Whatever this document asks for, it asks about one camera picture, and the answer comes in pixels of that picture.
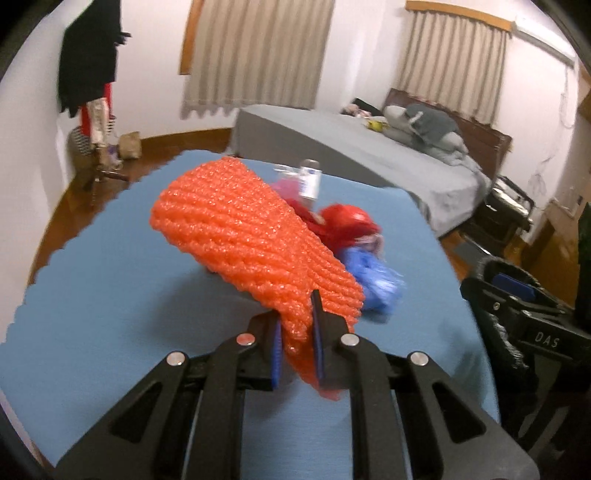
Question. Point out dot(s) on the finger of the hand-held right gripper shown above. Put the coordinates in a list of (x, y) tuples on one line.
[(531, 330), (512, 285)]

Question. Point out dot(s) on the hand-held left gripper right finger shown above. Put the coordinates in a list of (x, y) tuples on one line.
[(317, 344)]

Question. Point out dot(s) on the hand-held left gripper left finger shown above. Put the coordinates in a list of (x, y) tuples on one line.
[(276, 353)]

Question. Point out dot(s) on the black trash bag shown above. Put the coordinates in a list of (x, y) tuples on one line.
[(512, 355)]

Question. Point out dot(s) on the orange foam net sleeve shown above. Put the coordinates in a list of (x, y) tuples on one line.
[(240, 221)]

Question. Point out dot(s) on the pink mesh bag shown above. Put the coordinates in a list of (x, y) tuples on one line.
[(286, 189)]

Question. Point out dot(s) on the black metal cart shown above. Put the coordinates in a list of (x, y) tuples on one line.
[(503, 203)]

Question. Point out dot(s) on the blue plastic bag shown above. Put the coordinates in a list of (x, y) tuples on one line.
[(374, 277)]

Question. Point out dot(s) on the red plastic bag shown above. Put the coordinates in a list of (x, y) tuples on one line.
[(351, 226)]

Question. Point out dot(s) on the grey blanket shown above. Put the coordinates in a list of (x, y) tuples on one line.
[(457, 159)]

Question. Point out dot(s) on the wooden headboard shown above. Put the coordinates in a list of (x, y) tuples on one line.
[(485, 143)]

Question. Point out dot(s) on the white box with blue print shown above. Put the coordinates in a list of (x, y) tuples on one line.
[(310, 182)]

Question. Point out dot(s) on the blue foam mat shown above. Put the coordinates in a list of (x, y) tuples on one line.
[(115, 300)]

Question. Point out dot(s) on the dark grey plush toy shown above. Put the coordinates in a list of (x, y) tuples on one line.
[(431, 122)]

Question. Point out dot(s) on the light grey pillow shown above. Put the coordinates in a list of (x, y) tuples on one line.
[(397, 122)]

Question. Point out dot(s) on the grey bed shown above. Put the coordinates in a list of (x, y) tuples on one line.
[(332, 143)]

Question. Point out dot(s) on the yellow toy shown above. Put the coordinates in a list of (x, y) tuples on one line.
[(376, 123)]

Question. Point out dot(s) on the striped beige curtain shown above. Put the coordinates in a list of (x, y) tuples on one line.
[(452, 64), (258, 50)]

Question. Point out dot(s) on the pink plush toy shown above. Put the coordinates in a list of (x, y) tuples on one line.
[(355, 110)]

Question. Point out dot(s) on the white air conditioner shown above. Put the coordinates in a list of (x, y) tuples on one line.
[(549, 39)]

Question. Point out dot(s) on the wooden coat rack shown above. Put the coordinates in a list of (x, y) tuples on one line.
[(104, 173)]

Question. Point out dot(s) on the brown paper bag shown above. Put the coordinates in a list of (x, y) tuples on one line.
[(129, 145)]

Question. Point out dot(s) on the striped bag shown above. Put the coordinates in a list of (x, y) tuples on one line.
[(79, 145)]

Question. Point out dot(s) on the red garment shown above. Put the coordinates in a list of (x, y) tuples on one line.
[(108, 97)]

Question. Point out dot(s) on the black coat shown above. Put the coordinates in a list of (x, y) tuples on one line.
[(87, 55)]

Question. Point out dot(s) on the wooden window frame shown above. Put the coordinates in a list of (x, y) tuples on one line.
[(188, 41)]

